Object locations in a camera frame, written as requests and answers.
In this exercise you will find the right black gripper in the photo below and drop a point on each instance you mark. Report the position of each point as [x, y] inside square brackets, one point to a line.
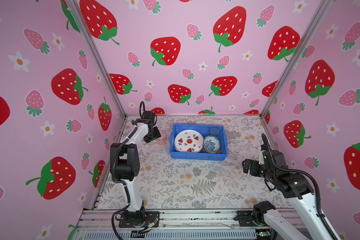
[254, 163]

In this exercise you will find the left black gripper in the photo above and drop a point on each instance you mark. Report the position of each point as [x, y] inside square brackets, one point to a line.
[157, 135]

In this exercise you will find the pink translucent cup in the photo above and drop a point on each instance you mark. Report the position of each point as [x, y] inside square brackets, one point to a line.
[162, 140]

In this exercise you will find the white watermelon plate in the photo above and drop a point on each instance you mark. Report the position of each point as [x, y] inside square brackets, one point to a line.
[189, 141]

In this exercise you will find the blue floral bowl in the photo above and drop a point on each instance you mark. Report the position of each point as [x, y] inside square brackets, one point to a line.
[212, 144]

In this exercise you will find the green translucent cup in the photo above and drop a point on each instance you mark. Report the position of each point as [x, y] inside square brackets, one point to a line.
[215, 131]

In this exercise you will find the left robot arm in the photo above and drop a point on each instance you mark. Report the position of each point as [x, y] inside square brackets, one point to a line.
[125, 163]

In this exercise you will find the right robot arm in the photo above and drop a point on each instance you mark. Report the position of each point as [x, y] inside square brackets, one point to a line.
[301, 192]

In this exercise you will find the blue plastic bin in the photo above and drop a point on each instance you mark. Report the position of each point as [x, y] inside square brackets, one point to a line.
[204, 131]

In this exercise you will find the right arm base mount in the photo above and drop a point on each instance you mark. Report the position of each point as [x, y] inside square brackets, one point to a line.
[256, 218]

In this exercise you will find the aluminium front rail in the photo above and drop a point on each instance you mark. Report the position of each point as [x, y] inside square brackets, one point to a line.
[182, 224]

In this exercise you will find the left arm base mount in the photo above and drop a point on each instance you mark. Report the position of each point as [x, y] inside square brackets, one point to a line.
[139, 219]

